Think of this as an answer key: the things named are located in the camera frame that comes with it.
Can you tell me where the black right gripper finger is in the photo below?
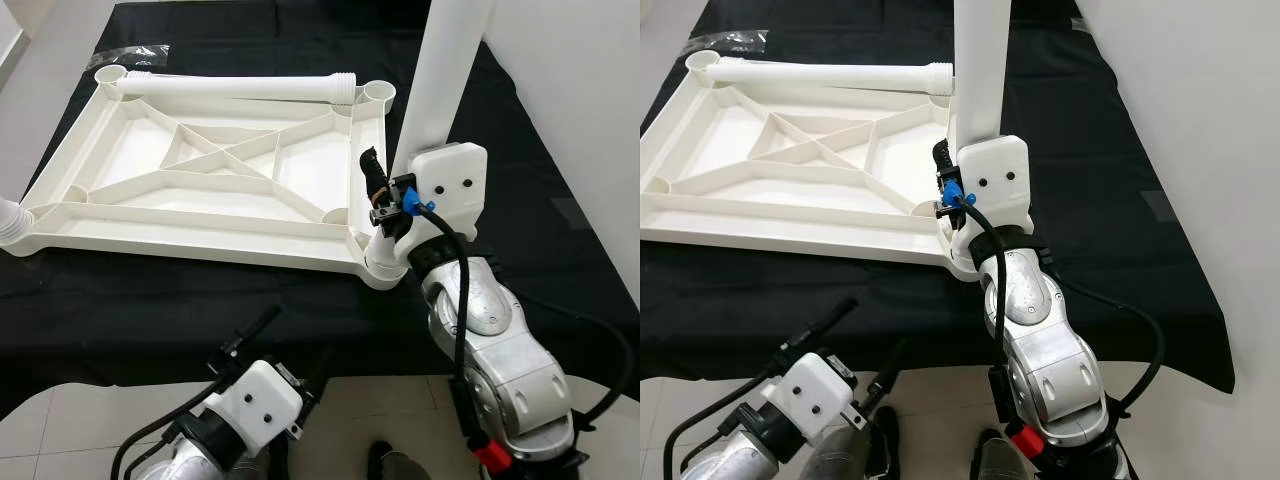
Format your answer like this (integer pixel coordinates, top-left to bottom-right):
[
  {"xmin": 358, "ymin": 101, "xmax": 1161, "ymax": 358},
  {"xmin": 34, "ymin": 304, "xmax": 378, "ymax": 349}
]
[
  {"xmin": 358, "ymin": 145, "xmax": 399, "ymax": 210},
  {"xmin": 932, "ymin": 139, "xmax": 965, "ymax": 202}
]

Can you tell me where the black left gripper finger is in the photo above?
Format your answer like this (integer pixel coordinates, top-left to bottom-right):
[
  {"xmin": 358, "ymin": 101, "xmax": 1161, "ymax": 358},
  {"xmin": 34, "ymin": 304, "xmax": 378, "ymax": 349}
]
[
  {"xmin": 870, "ymin": 338, "xmax": 911, "ymax": 399},
  {"xmin": 222, "ymin": 304, "xmax": 285, "ymax": 367},
  {"xmin": 786, "ymin": 296, "xmax": 861, "ymax": 355},
  {"xmin": 298, "ymin": 344, "xmax": 338, "ymax": 405}
]

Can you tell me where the grey robot right leg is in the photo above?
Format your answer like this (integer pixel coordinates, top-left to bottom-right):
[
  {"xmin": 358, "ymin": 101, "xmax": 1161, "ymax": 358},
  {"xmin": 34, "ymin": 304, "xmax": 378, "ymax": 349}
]
[
  {"xmin": 975, "ymin": 430, "xmax": 1036, "ymax": 480},
  {"xmin": 365, "ymin": 440, "xmax": 436, "ymax": 480}
]

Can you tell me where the white plastic table top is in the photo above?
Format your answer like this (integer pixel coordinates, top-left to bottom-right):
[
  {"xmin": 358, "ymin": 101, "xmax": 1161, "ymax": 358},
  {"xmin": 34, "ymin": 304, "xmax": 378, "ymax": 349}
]
[
  {"xmin": 5, "ymin": 62, "xmax": 411, "ymax": 291},
  {"xmin": 640, "ymin": 50, "xmax": 991, "ymax": 281}
]

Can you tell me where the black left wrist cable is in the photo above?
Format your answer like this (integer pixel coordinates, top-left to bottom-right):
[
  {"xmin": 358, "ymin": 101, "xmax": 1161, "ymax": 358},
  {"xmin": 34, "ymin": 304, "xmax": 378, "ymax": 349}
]
[
  {"xmin": 660, "ymin": 375, "xmax": 791, "ymax": 480},
  {"xmin": 110, "ymin": 385, "xmax": 236, "ymax": 480}
]

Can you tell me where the clear plastic bag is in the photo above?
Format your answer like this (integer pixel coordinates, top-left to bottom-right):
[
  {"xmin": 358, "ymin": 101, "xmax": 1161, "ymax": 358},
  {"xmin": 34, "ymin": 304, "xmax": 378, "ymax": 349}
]
[
  {"xmin": 85, "ymin": 43, "xmax": 143, "ymax": 71},
  {"xmin": 683, "ymin": 30, "xmax": 769, "ymax": 56}
]

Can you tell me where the white plastic table leg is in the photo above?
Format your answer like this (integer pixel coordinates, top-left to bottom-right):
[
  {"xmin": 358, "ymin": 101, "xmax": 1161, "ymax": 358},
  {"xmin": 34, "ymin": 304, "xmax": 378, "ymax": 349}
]
[
  {"xmin": 0, "ymin": 197, "xmax": 33, "ymax": 249},
  {"xmin": 945, "ymin": 0, "xmax": 1013, "ymax": 276},
  {"xmin": 115, "ymin": 70, "xmax": 359, "ymax": 105},
  {"xmin": 362, "ymin": 0, "xmax": 498, "ymax": 279},
  {"xmin": 705, "ymin": 55, "xmax": 954, "ymax": 97}
]

